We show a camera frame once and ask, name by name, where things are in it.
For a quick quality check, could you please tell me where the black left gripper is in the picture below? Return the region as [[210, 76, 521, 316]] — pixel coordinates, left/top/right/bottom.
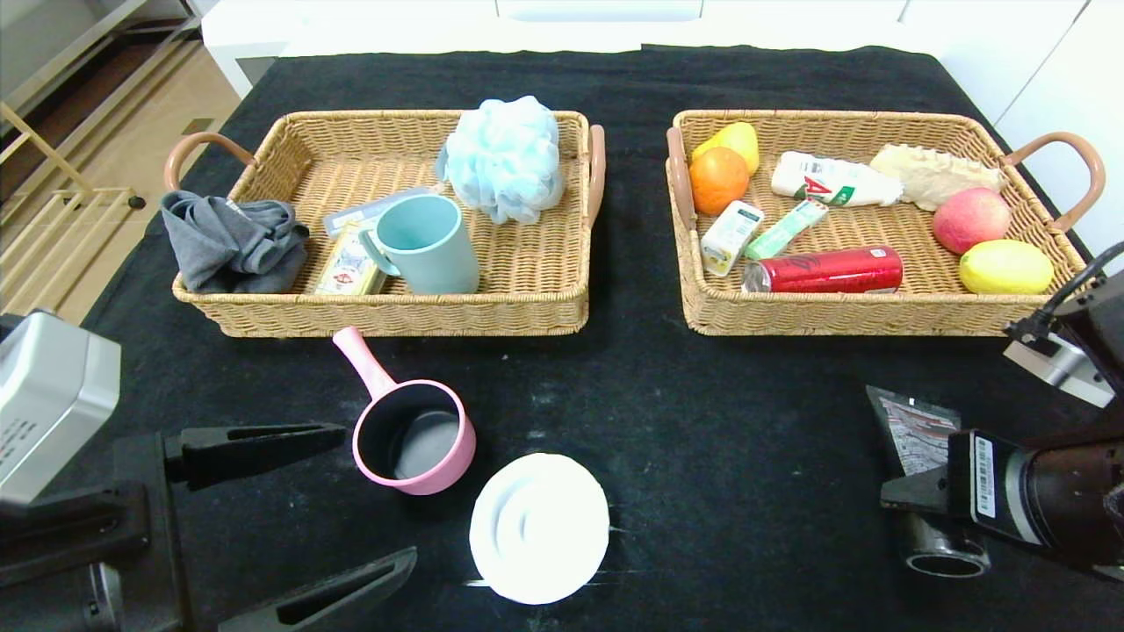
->
[[0, 421, 418, 632]]

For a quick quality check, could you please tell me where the small white juice carton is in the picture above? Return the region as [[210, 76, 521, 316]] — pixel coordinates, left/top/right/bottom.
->
[[700, 200, 766, 278]]

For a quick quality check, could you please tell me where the red Hi-Chew candy pack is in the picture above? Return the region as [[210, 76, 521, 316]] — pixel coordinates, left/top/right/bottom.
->
[[745, 198, 830, 262]]

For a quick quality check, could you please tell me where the red soda can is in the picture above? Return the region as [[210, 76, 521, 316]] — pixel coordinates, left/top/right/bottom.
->
[[742, 246, 904, 295]]

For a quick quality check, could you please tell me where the black cosmetic tube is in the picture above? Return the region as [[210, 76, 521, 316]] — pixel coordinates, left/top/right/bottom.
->
[[866, 386, 991, 578]]

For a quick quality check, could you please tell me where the wicker basket holding household items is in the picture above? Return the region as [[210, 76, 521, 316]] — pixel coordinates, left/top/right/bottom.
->
[[162, 109, 607, 339]]

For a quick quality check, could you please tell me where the wicker basket holding food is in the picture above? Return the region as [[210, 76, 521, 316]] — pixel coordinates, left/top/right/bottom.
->
[[666, 109, 1106, 337]]

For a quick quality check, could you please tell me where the white round plate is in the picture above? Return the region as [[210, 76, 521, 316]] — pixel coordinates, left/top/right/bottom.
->
[[468, 453, 610, 606]]

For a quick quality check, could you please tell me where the yellowish printed soap box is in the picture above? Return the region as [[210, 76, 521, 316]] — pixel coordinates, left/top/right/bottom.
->
[[313, 221, 388, 297]]

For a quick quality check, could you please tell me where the teal ceramic mug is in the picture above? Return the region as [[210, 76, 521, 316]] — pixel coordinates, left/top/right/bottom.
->
[[358, 194, 481, 296]]

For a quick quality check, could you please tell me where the grey crumpled cloth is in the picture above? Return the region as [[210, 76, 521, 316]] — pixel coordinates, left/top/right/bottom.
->
[[159, 190, 310, 295]]

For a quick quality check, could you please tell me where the black tablecloth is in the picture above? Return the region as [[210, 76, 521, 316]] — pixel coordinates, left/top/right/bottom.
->
[[0, 46, 1124, 632]]

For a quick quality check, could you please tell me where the light blue bath loofah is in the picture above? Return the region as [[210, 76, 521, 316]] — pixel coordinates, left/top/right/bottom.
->
[[436, 95, 566, 225]]

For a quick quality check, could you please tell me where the wooden rack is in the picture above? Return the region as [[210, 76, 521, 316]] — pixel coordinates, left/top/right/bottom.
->
[[0, 101, 148, 317]]

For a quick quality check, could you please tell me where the white bench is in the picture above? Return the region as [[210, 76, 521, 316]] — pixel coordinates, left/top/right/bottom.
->
[[202, 0, 940, 99]]

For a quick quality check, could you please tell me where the orange fruit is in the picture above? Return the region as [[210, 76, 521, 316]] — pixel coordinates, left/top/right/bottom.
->
[[688, 145, 751, 215]]

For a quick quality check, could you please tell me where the low wooden shelf unit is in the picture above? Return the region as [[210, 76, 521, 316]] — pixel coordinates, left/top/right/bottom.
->
[[0, 0, 205, 115]]

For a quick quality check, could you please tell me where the yellow mango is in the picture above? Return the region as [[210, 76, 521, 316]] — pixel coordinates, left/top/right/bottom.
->
[[692, 121, 760, 176]]

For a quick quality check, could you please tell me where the white yogurt drink bottle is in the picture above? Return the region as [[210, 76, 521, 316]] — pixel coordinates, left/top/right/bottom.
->
[[770, 151, 904, 208]]

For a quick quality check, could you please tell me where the red apple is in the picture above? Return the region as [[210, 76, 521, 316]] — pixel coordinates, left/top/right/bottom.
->
[[932, 186, 1012, 255]]

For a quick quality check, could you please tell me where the yellow lemon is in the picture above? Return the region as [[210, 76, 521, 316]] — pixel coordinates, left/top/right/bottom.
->
[[958, 239, 1054, 296]]

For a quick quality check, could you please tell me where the pink saucepan with handle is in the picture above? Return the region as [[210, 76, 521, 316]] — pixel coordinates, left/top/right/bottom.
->
[[332, 327, 478, 496]]

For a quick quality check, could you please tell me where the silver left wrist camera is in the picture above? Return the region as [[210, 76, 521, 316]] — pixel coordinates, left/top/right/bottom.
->
[[0, 309, 122, 507]]

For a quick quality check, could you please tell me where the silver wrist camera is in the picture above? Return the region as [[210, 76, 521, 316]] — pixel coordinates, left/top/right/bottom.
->
[[0, 309, 122, 507], [1004, 334, 1116, 409]]

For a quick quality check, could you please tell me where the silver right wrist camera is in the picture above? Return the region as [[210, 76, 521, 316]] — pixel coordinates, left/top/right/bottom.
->
[[1004, 334, 1116, 409]]

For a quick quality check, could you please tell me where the black camera cable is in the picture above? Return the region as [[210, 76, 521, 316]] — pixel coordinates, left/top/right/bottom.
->
[[1010, 241, 1124, 343]]

